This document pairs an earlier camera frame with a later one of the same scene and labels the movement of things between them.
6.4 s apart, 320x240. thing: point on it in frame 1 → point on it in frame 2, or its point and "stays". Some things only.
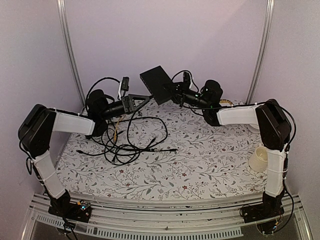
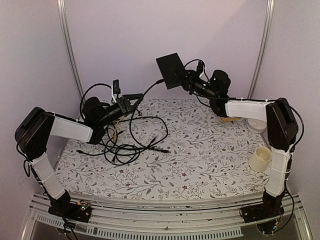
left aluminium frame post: x=61 y=6 stays
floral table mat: x=162 y=149 stays
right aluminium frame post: x=261 y=50 stays
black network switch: x=159 y=84 → x=172 y=69
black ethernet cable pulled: x=124 y=84 → x=116 y=90
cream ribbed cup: x=258 y=161 stays
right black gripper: x=179 y=93 → x=189 y=79
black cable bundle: x=124 y=137 stays
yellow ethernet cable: x=115 y=131 stays
